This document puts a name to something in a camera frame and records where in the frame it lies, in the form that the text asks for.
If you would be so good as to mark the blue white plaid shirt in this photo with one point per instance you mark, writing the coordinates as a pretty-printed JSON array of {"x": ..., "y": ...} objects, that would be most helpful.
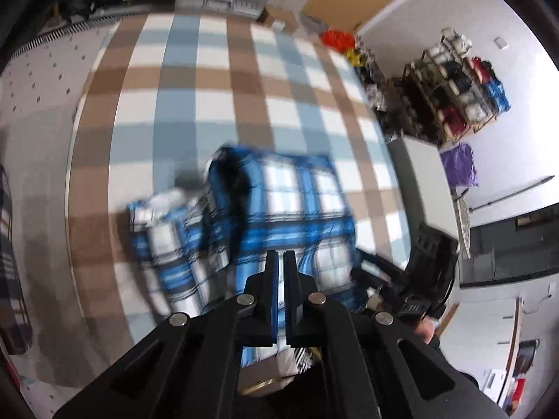
[{"x": 297, "y": 209}]

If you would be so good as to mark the white light switch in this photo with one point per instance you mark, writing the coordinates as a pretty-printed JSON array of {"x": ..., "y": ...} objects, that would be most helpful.
[{"x": 501, "y": 43}]

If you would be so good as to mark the grey metal rod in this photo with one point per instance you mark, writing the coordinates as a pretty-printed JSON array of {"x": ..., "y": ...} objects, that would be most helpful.
[{"x": 515, "y": 192}]

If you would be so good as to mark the black low cabinet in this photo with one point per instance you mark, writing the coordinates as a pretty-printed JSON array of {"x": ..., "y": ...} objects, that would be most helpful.
[{"x": 511, "y": 244}]

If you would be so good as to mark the brown blue checkered blanket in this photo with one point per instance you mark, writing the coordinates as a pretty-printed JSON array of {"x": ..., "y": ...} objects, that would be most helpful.
[{"x": 209, "y": 96}]

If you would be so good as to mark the dark plaid cloth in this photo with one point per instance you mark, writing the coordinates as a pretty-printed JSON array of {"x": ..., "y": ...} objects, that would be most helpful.
[{"x": 11, "y": 270}]

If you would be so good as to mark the orange plastic bag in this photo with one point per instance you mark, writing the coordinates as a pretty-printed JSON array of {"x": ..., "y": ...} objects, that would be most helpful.
[{"x": 338, "y": 39}]

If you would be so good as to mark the grey bed base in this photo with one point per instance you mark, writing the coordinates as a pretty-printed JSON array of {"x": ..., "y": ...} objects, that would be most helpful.
[{"x": 421, "y": 183}]

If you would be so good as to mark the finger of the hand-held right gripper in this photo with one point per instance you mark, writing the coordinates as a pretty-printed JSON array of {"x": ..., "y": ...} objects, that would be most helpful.
[
  {"x": 380, "y": 266},
  {"x": 371, "y": 286}
]

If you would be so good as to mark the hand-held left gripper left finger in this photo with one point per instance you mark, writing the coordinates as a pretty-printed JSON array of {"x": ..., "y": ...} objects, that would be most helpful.
[{"x": 273, "y": 297}]

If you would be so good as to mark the yellow plastic bag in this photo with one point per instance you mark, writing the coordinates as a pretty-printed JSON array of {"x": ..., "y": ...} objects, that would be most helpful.
[{"x": 354, "y": 57}]

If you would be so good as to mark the purple cloth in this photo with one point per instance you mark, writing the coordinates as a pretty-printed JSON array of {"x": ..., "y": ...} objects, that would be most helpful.
[{"x": 458, "y": 166}]

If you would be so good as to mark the person's right hand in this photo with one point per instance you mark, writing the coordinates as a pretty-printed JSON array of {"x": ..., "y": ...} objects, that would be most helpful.
[{"x": 426, "y": 329}]

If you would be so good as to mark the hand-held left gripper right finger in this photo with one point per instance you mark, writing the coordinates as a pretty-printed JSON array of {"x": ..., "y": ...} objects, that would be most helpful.
[{"x": 289, "y": 297}]

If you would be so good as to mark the white cabinet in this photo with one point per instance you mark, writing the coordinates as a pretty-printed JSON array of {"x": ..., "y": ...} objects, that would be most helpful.
[{"x": 480, "y": 327}]

